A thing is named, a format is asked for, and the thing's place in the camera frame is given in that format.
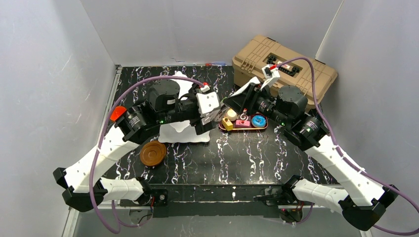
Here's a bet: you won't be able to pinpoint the white three-tier cake stand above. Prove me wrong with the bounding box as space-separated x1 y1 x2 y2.
158 71 210 143

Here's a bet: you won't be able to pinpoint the metal serving tongs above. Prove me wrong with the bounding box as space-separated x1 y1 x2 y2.
197 77 265 125

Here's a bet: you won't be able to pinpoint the yellow layered cake piece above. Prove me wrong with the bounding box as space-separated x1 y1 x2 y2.
222 117 234 131

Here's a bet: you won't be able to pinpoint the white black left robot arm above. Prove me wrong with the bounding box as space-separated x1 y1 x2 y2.
53 76 220 212

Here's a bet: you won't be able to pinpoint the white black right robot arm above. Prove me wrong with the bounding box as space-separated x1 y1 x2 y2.
223 83 397 231

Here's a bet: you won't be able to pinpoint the chocolate swirl roll cake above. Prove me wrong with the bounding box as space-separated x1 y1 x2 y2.
238 111 251 121

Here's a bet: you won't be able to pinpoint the white coconut ball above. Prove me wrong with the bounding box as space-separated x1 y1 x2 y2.
225 109 238 121

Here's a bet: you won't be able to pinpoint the blue sprinkled donut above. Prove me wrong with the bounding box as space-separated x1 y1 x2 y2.
251 115 267 128

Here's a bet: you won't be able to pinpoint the red dessert tray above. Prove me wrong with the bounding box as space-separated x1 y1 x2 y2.
218 110 268 132

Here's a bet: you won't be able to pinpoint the pink rectangular cake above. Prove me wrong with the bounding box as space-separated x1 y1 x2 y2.
235 120 251 129

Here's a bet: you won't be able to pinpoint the tan plastic toolbox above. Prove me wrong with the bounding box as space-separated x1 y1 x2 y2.
232 35 338 112

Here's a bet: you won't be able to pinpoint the red blue screwdriver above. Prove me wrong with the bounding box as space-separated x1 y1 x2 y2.
205 62 226 66

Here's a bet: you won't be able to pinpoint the brown round wooden lid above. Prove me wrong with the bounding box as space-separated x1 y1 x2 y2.
139 141 167 166

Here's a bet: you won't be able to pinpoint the orange plastic cup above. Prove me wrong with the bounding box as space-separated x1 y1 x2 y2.
110 106 126 122

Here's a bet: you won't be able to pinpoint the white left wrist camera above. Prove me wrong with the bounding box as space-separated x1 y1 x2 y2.
196 82 220 119

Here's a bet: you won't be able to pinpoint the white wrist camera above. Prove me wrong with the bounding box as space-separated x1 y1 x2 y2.
196 82 220 119
261 64 281 90

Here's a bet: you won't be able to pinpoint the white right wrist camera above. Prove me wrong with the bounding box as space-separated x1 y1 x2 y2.
261 64 281 90

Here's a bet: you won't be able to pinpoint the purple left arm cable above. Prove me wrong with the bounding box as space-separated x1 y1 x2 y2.
89 75 210 235

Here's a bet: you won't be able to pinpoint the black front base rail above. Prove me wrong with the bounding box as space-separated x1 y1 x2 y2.
144 184 292 219

